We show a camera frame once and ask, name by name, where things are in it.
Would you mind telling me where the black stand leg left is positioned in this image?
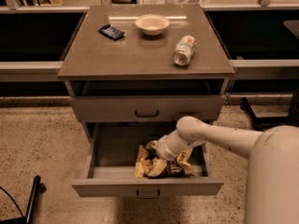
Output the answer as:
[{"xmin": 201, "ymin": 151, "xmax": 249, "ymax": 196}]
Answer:
[{"xmin": 0, "ymin": 175, "xmax": 46, "ymax": 224}]

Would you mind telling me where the dark blue snack bar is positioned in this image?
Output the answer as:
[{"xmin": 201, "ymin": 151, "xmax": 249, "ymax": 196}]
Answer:
[{"xmin": 98, "ymin": 23, "xmax": 124, "ymax": 41}]

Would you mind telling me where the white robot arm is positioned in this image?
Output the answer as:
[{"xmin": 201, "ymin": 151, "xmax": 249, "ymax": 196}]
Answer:
[{"xmin": 147, "ymin": 116, "xmax": 299, "ymax": 224}]

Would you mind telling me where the open grey middle drawer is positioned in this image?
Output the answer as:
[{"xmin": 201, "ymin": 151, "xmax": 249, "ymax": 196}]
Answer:
[{"xmin": 72, "ymin": 121, "xmax": 223, "ymax": 199}]

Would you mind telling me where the closed grey top drawer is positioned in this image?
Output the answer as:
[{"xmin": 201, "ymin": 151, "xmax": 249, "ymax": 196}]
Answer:
[{"xmin": 70, "ymin": 95, "xmax": 224, "ymax": 122}]

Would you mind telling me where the crushed white soda can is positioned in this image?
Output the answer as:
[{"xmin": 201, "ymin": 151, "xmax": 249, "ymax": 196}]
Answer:
[{"xmin": 173, "ymin": 35, "xmax": 195, "ymax": 66}]

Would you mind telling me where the grey drawer cabinet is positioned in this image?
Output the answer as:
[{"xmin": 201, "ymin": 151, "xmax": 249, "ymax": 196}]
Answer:
[{"xmin": 58, "ymin": 5, "xmax": 235, "ymax": 137}]

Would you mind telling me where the white bowl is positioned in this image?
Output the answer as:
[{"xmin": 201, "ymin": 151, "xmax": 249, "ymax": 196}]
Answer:
[{"xmin": 135, "ymin": 14, "xmax": 170, "ymax": 35}]

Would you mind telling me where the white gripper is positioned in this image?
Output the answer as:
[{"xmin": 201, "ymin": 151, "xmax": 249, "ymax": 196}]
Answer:
[{"xmin": 145, "ymin": 131, "xmax": 206, "ymax": 177}]

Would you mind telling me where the brown chip bag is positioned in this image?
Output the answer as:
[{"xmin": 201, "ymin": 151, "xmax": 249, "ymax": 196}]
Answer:
[{"xmin": 134, "ymin": 145, "xmax": 196, "ymax": 178}]

